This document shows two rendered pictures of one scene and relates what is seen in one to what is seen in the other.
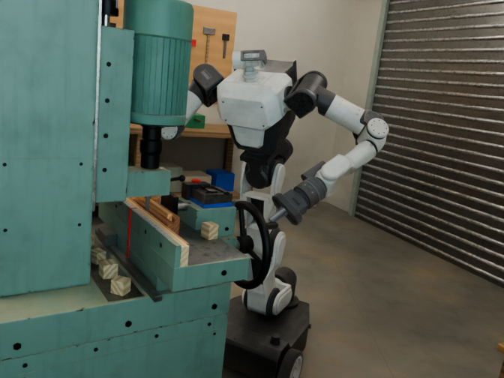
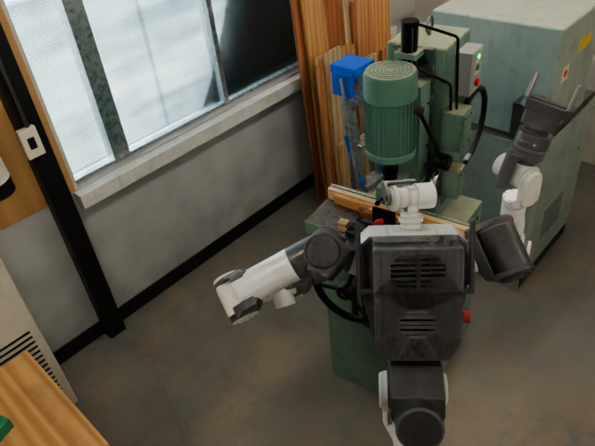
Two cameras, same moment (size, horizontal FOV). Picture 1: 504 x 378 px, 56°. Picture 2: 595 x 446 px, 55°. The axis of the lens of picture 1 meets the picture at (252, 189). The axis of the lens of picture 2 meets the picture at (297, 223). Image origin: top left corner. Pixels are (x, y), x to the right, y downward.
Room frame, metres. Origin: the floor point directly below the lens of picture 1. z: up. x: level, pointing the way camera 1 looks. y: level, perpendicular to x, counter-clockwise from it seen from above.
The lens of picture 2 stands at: (2.83, -0.54, 2.25)
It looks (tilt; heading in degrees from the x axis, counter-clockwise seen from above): 37 degrees down; 164
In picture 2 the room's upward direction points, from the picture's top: 7 degrees counter-clockwise
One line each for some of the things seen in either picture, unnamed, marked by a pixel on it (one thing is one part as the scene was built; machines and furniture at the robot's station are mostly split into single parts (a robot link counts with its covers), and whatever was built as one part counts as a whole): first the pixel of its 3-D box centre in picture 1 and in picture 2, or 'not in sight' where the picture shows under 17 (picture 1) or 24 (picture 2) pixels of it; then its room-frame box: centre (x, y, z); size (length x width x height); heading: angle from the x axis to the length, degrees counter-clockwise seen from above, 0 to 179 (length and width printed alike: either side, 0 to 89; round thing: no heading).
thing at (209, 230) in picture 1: (209, 230); (343, 225); (1.24, 0.10, 0.92); 0.04 x 0.03 x 0.04; 42
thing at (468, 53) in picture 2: not in sight; (467, 70); (1.20, 0.63, 1.40); 0.10 x 0.06 x 0.16; 125
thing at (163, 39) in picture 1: (156, 63); (390, 113); (1.27, 0.29, 1.35); 0.18 x 0.18 x 0.31
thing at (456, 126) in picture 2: not in sight; (456, 127); (1.27, 0.55, 1.23); 0.09 x 0.08 x 0.15; 125
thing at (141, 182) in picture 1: (141, 183); (393, 189); (1.26, 0.30, 1.03); 0.14 x 0.07 x 0.09; 125
